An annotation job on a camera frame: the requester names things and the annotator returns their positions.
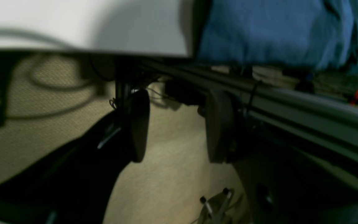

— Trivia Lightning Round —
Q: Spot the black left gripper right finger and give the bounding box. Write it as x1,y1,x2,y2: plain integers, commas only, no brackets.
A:
205,91,358,224

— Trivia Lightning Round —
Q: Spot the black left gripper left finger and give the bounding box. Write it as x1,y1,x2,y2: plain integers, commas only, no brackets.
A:
0,90,150,224

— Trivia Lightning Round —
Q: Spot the aluminium frame rail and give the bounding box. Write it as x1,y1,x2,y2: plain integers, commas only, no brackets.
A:
140,59,358,162

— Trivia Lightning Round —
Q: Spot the dark blue T-shirt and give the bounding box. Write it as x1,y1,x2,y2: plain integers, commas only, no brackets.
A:
196,0,358,74

